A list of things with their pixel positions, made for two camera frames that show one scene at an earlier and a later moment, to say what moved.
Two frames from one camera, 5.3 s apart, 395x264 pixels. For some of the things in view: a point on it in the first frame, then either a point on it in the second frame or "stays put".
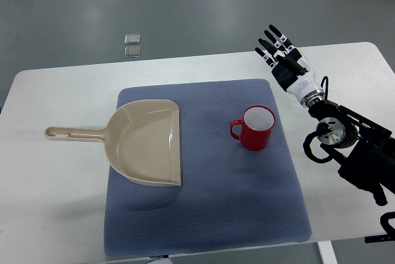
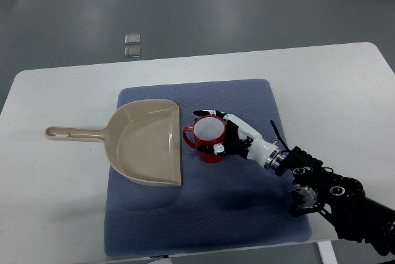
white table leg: (327, 252) stays put
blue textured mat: (231, 198) stays put
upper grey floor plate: (132, 39) stays put
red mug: (255, 127) -> (207, 130)
